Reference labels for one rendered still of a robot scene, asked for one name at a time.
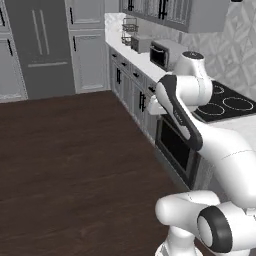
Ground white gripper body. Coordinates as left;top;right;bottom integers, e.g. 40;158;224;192
146;94;168;117

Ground grey base cupboards run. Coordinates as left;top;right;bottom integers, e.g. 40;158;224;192
108;45;159;144

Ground grey oven with black door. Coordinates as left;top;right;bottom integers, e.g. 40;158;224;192
154;114;202;191

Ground grey microwave oven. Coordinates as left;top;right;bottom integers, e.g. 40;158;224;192
148;39;184;72

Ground grey toaster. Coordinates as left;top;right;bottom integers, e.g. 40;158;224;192
130;34;153;55

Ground black hob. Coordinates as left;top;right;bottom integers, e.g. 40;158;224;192
192;80;256;123

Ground grey tall cupboard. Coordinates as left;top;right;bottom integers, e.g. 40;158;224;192
0;0;29;103
64;0;111;95

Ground grey fridge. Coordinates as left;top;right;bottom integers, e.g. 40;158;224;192
4;0;77;101

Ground wire stand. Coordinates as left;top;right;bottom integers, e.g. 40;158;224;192
121;17;139;47

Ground grey wall cupboards run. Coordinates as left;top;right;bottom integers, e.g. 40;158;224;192
119;0;231;34

